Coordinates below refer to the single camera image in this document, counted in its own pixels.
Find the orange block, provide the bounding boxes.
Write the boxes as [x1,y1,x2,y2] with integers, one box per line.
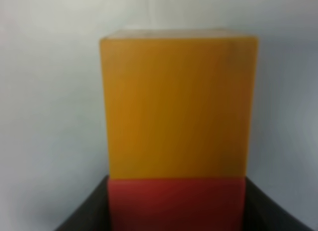
[100,31,258,179]

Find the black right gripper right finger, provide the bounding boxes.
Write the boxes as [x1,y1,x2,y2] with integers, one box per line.
[242,178,313,231]

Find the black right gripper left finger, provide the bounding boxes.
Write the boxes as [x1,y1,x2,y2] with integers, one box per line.
[56,175,112,231]

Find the red block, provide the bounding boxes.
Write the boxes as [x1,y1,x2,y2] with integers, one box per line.
[108,178,245,231]

